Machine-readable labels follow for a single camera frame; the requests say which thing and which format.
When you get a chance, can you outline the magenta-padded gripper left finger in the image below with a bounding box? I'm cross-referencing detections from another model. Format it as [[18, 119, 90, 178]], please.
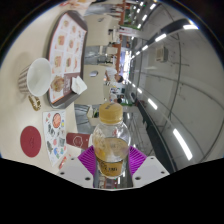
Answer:
[[56, 145, 100, 189]]

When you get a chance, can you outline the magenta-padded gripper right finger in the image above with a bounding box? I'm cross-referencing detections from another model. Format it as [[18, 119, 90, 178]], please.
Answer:
[[127, 145, 170, 189]]

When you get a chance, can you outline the clear bottle with tan cap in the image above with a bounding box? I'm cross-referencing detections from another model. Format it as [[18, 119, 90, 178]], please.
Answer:
[[92, 101, 132, 180]]

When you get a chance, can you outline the colourful sticker sheet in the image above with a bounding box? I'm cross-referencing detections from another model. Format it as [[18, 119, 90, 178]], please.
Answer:
[[42, 109, 69, 168]]

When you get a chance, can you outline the group of ceiling lights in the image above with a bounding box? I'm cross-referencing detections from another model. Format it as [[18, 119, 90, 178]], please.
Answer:
[[126, 0, 201, 162]]

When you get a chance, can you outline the flat round red coaster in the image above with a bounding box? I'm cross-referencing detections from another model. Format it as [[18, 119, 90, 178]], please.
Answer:
[[19, 125, 43, 158]]

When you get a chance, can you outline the person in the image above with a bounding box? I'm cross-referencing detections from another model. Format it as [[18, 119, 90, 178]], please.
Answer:
[[111, 93, 124, 104], [106, 68, 124, 84]]

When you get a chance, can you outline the white paper napkin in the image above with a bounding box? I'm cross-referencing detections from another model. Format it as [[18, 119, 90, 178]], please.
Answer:
[[70, 75, 88, 96]]

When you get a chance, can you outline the beige chair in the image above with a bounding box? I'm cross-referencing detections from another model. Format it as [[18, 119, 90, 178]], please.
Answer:
[[73, 64, 111, 106], [84, 14, 119, 48]]

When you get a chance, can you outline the white patterned mug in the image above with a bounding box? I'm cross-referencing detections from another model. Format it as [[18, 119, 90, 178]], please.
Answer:
[[17, 57, 54, 112]]

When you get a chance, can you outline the ceiling air conditioner unit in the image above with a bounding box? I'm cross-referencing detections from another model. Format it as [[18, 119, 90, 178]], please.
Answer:
[[154, 45, 169, 63]]

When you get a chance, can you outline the brown food tray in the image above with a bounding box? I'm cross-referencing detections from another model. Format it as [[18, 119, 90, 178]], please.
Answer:
[[45, 12, 89, 109]]

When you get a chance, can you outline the group of beige chairs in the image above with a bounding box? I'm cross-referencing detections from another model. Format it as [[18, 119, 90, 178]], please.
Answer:
[[84, 0, 141, 134]]

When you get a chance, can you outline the paper food bag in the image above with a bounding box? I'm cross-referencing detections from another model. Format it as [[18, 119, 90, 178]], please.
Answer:
[[59, 0, 93, 9]]

